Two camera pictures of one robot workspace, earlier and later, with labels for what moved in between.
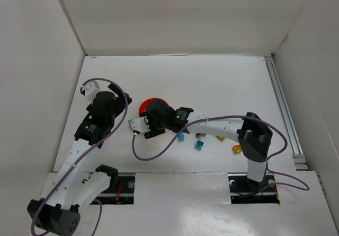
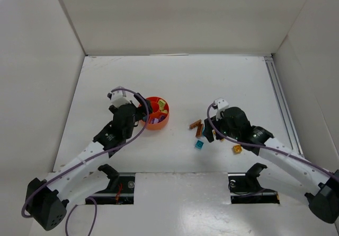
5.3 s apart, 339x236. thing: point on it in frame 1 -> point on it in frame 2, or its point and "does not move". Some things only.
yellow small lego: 237,149 does not move
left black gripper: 122,95 -> 139,108
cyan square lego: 198,145 does not move
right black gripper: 152,127 -> 212,129
